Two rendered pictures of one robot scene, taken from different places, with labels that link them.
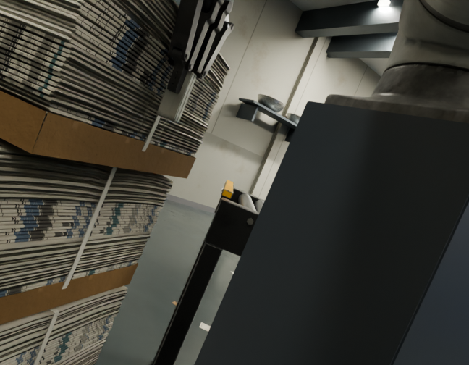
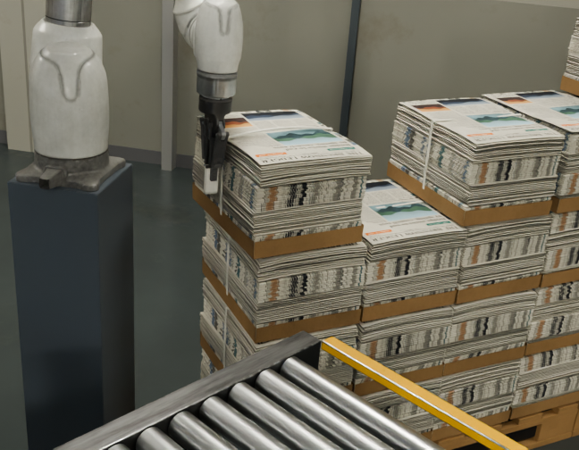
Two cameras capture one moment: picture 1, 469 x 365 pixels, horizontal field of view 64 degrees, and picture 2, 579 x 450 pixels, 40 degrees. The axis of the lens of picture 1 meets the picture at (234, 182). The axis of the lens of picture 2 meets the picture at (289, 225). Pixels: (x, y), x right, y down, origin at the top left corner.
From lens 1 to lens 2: 227 cm
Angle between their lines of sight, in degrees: 128
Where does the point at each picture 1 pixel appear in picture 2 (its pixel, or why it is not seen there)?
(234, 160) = not seen: outside the picture
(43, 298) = (222, 291)
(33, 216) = (216, 237)
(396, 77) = not seen: hidden behind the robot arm
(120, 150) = (212, 209)
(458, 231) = not seen: hidden behind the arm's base
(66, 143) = (197, 196)
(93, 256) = (232, 284)
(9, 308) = (214, 282)
